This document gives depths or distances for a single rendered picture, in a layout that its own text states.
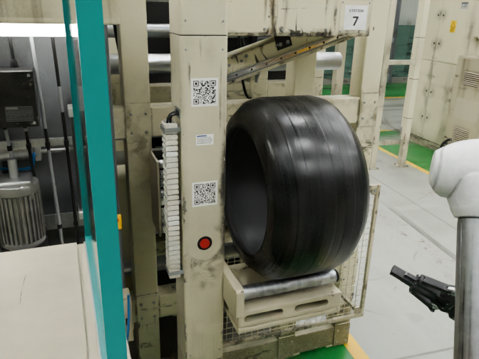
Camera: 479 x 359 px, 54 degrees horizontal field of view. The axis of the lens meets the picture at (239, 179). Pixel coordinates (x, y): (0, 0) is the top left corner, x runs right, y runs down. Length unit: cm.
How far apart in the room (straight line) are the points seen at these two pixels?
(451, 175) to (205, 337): 92
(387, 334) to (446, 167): 193
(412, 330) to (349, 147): 183
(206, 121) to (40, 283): 63
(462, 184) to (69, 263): 81
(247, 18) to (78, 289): 102
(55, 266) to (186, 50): 62
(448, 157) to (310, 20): 76
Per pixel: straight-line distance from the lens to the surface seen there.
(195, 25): 125
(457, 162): 111
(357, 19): 176
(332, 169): 130
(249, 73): 174
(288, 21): 163
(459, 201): 112
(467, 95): 611
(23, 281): 92
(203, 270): 147
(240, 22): 157
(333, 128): 136
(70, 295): 86
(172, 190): 134
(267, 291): 150
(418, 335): 299
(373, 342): 286
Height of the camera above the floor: 173
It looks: 20 degrees down
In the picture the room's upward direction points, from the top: 1 degrees clockwise
